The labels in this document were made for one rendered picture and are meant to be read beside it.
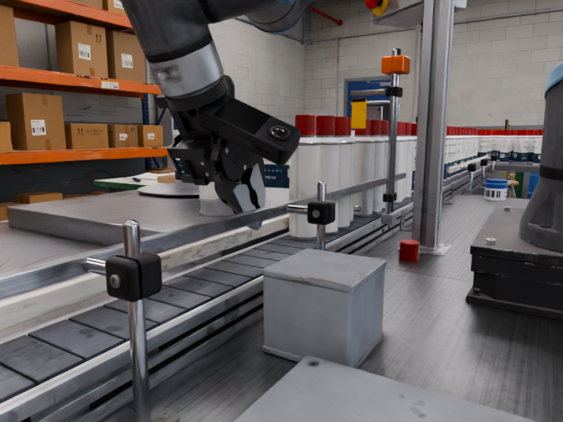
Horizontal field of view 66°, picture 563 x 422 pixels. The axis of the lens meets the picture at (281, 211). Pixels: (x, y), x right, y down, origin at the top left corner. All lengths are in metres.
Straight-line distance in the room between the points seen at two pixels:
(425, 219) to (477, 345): 0.41
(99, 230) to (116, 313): 0.51
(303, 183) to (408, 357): 0.34
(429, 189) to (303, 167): 0.28
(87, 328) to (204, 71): 0.28
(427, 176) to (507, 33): 7.77
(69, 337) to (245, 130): 0.27
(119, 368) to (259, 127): 0.28
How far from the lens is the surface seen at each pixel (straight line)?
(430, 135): 0.88
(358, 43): 9.28
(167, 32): 0.48
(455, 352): 0.51
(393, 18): 0.99
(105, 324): 0.45
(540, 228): 0.64
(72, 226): 1.04
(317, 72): 9.59
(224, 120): 0.50
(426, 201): 0.89
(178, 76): 0.49
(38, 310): 0.45
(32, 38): 5.54
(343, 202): 0.80
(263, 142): 0.48
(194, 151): 0.53
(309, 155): 0.71
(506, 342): 0.55
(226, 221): 0.48
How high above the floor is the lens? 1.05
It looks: 10 degrees down
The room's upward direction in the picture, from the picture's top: straight up
